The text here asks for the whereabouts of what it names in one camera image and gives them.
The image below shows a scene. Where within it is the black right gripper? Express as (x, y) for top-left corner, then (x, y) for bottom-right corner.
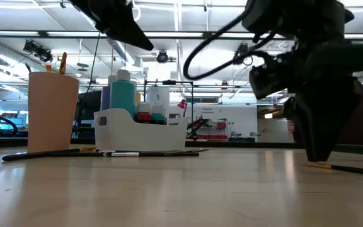
(241, 0), (360, 144)

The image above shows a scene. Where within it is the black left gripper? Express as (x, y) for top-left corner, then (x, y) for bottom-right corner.
(69, 0), (154, 52)

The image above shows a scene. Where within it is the large turquoise paint bottle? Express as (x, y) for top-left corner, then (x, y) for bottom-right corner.
(110, 69), (137, 119)

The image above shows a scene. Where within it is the large lavender paint bottle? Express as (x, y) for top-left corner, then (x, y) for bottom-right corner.
(100, 74), (118, 111)

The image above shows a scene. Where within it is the small red paint bottle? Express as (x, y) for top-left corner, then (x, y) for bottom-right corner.
(134, 102), (153, 124)

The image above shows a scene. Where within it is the small dark teal paint bottle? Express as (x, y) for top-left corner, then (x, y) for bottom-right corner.
(151, 103), (166, 125)

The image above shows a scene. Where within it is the white plastic caddy bin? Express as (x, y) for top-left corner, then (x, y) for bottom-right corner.
(94, 108), (189, 152)

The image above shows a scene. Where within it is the black overhead light bar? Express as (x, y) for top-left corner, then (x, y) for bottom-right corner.
(0, 29), (363, 40)

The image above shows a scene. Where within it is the black monitor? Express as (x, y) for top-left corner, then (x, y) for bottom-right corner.
(79, 90), (102, 139)

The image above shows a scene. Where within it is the red desk lamp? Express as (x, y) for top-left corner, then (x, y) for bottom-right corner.
(176, 98), (188, 118)

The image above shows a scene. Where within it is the long black orange-bristle paintbrush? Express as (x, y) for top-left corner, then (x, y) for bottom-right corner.
(1, 146), (98, 162)

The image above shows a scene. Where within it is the white hanging cable loop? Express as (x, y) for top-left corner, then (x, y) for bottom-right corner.
(131, 0), (142, 23)

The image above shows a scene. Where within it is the black ceiling camera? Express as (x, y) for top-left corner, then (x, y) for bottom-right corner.
(156, 49), (169, 64)
(23, 40), (54, 63)
(231, 43), (253, 66)

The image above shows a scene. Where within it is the hanging black cable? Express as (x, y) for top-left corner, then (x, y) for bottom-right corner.
(82, 31), (101, 95)

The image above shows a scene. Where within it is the black metal frame stand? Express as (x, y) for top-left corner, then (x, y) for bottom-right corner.
(142, 79), (195, 139)

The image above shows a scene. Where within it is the white wall-mounted machine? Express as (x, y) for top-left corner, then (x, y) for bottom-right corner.
(146, 86), (170, 110)

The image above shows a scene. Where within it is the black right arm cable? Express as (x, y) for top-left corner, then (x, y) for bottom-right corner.
(183, 11), (279, 81)

